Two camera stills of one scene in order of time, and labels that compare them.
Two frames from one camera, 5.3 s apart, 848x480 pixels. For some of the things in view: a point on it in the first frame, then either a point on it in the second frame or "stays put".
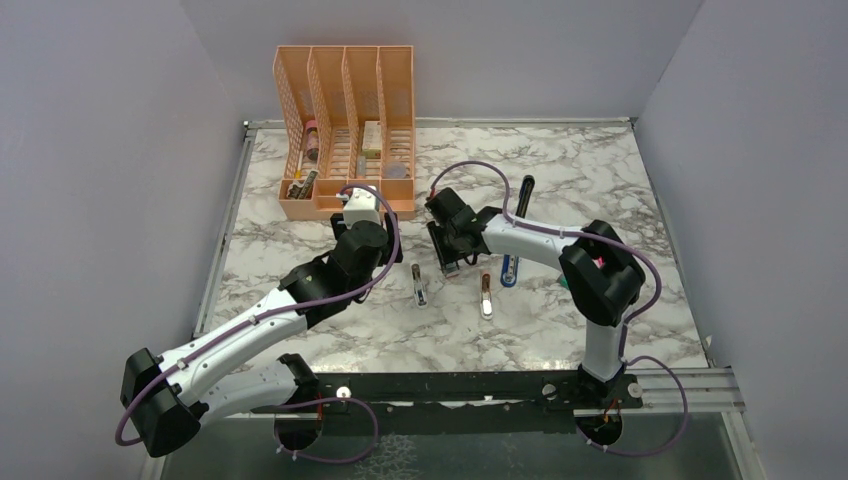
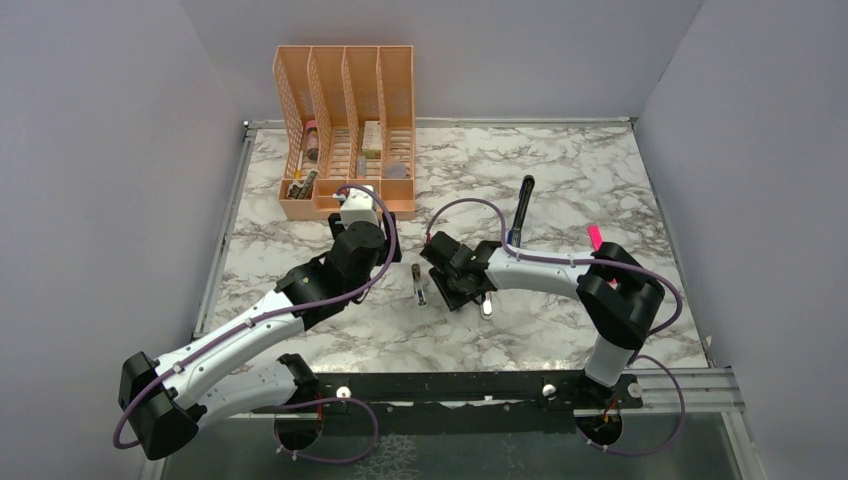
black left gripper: [387, 254] stays put
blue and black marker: [511, 263] stays put
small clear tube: [420, 293] stays put
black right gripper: [444, 255] -> [454, 300]
